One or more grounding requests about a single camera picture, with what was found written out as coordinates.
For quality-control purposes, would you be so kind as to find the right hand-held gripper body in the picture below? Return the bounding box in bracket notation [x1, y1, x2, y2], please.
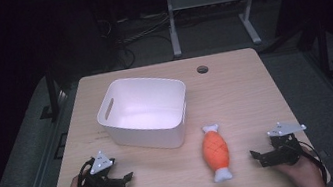
[265, 117, 313, 169]

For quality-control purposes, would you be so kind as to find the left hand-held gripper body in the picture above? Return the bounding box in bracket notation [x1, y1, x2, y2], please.
[76, 146, 127, 187]

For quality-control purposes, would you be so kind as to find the orange plush meat bone toy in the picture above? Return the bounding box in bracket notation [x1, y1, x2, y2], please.
[197, 122, 235, 185]

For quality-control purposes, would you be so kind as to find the white plastic storage bin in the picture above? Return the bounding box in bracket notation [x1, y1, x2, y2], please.
[91, 68, 196, 161]

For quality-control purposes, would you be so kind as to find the person's right hand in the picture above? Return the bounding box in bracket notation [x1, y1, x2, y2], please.
[272, 144, 327, 187]

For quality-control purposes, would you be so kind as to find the black metal stand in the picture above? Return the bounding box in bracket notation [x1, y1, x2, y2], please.
[31, 64, 70, 126]
[306, 15, 333, 82]

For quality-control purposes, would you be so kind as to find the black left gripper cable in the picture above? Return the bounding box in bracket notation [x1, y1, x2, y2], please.
[72, 157, 100, 187]

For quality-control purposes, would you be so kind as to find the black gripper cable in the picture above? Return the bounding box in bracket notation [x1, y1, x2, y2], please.
[72, 157, 100, 187]
[296, 137, 331, 187]

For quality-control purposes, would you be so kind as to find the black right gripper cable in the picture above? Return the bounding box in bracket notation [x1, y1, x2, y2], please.
[296, 137, 331, 187]

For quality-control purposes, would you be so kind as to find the bundle of floor cables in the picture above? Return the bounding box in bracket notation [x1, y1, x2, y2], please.
[96, 7, 181, 73]

